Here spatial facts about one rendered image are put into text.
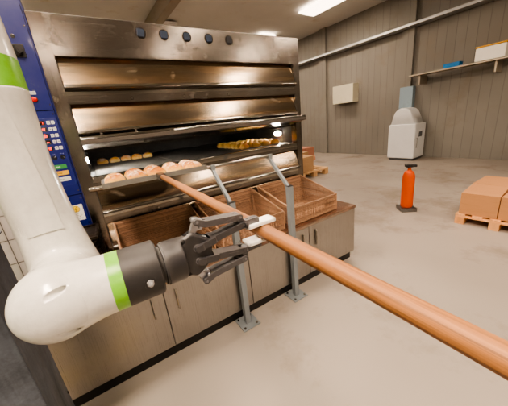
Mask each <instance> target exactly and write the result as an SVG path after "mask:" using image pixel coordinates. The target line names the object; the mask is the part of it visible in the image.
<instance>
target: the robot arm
mask: <svg viewBox="0 0 508 406"><path fill-rule="evenodd" d="M0 209H1V211H2V213H3V215H4V217H5V219H6V221H7V223H8V225H9V227H10V229H11V231H12V234H13V235H14V237H15V240H16V242H17V244H18V247H19V249H20V252H21V254H22V257H23V260H24V262H25V264H26V267H27V271H28V273H27V274H26V275H25V276H24V277H23V278H22V279H21V280H20V281H19V282H18V283H17V284H16V285H15V286H14V287H13V289H12V290H11V292H10V295H9V296H8V298H7V301H6V306H5V319H6V323H7V326H8V327H9V329H10V331H11V332H12V333H13V334H14V335H15V336H16V337H17V338H19V339H21V340H23V341H25V342H29V343H32V344H37V345H48V344H54V343H58V342H62V341H65V340H68V339H70V338H72V337H74V336H76V335H77V334H79V333H80V332H82V331H83V330H85V329H87V328H88V327H90V326H91V325H93V324H94V323H96V322H98V321H100V320H101V319H103V318H105V317H108V316H110V315H111V314H114V313H117V312H119V311H121V310H123V309H126V308H129V307H131V306H133V305H136V304H138V303H140V302H143V301H145V300H148V299H151V298H153V297H155V296H158V295H160V294H162V293H165V292H166V290H167V288H166V283H168V284H175V283H176V282H179V281H181V280H184V279H187V278H188V277H189V276H197V275H199V276H200V278H201V279H202V281H203V282H204V283H205V284H209V283H210V282H211V281H212V280H213V279H214V278H215V277H216V276H219V275H221V274H223V273H224V272H226V271H229V270H231V269H232V268H234V267H237V266H239V265H240V264H241V263H244V262H246V261H247V260H248V252H249V251H250V250H253V249H255V248H257V247H260V246H261V245H262V244H261V243H262V242H265V241H266V240H264V239H263V238H261V237H259V236H258V235H253V236H251V237H248V238H244V239H243V243H242V242H240V244H235V245H231V246H225V247H220V248H216V249H213V248H212V246H213V245H214V244H216V243H217V242H218V241H219V240H221V239H223V238H225V237H227V236H229V235H231V234H234V233H235V232H237V231H239V230H242V229H243V228H244V229H246V230H251V229H254V228H257V227H259V226H262V225H265V224H268V223H270V222H274V221H276V218H275V217H273V216H270V215H268V214H266V215H264V216H261V217H257V216H256V215H252V216H250V217H245V218H243V215H242V214H240V213H237V212H230V213H222V214H218V215H214V216H209V217H194V216H192V217H190V218H189V221H190V222H191V223H190V226H189V231H187V232H185V233H184V234H183V235H182V236H180V237H176V238H171V239H168V240H165V241H163V242H158V244H156V247H155V246H154V244H153V242H152V241H151V240H148V241H145V242H141V243H137V244H135V245H132V246H127V247H124V248H121V249H118V250H116V251H111V252H108V253H105V254H102V255H100V254H99V252H98V250H97V249H96V247H95V246H94V244H93V243H92V241H91V240H90V237H89V236H88V234H87V233H86V232H85V229H84V227H83V226H82V224H81V222H80V220H79V219H78V217H77V215H76V213H75V211H74V209H73V207H72V205H71V203H70V201H69V199H68V197H67V195H66V192H65V190H64V188H63V186H62V183H61V182H60V178H59V176H58V174H57V172H56V169H55V167H54V164H53V162H52V158H51V156H50V154H49V151H48V147H47V145H46V143H45V140H44V136H43V132H42V130H41V127H40V123H39V119H38V117H37V114H36V112H35V107H34V104H33V101H32V99H31V95H30V93H29V90H28V87H27V83H26V81H25V78H24V76H23V72H22V70H21V68H20V65H19V62H18V59H17V57H16V55H15V51H14V49H13V47H12V44H11V42H10V39H9V36H8V34H7V33H6V29H5V27H4V24H3V22H2V19H1V17H0ZM226 223H229V224H226ZM222 224H226V225H225V226H222V227H220V228H218V229H217V230H214V231H212V232H207V233H205V234H199V233H196V231H197V230H201V229H202V227H211V226H217V225H222ZM224 258H226V259H224ZM220 259H224V260H222V261H220V262H218V263H216V264H214V265H212V266H210V267H208V268H206V266H207V265H208V264H209V263H213V262H216V261H219V260H220Z"/></svg>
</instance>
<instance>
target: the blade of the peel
mask: <svg viewBox="0 0 508 406"><path fill-rule="evenodd" d="M202 170H207V167H206V165H202V166H198V167H193V168H185V169H181V170H176V171H171V172H164V173H165V174H166V176H168V177H170V176H177V175H182V174H186V173H191V172H198V171H202ZM124 177H125V176H124ZM125 179H126V180H120V181H115V182H110V183H105V182H104V180H105V179H104V180H101V181H102V189H111V188H115V187H119V186H124V185H129V184H136V183H140V182H145V181H149V180H157V178H156V174H154V175H150V176H141V177H137V178H132V179H127V178H126V177H125Z"/></svg>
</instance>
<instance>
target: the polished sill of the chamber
mask: <svg viewBox="0 0 508 406"><path fill-rule="evenodd" d="M296 146H297V143H285V144H280V145H275V146H270V147H261V148H256V149H251V150H246V151H237V152H232V153H227V154H222V155H214V156H209V157H204V158H199V159H190V160H192V161H197V162H199V163H200V164H204V163H209V162H214V161H218V160H226V159H231V158H235V157H240V156H245V155H253V154H258V153H262V152H267V151H275V150H280V149H285V148H289V147H296ZM109 174H110V173H109ZM109 174H104V175H100V176H91V178H92V181H93V183H99V182H102V181H101V180H104V179H105V177H106V176H107V175H109Z"/></svg>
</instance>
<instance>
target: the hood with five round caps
mask: <svg viewBox="0 0 508 406"><path fill-rule="evenodd" d="M41 16H42V19H43V21H44V26H45V29H46V32H47V34H48V39H49V42H50V44H51V48H52V52H53V55H54V57H59V58H84V59H110V60H160V61H185V62H211V63H237V64H286V65H291V64H293V50H292V38H286V37H278V36H270V35H254V34H247V33H239V32H230V31H215V30H207V29H199V28H191V27H176V26H168V25H160V24H151V23H137V22H128V21H120V20H112V19H97V18H89V17H81V16H72V15H64V14H49V13H41Z"/></svg>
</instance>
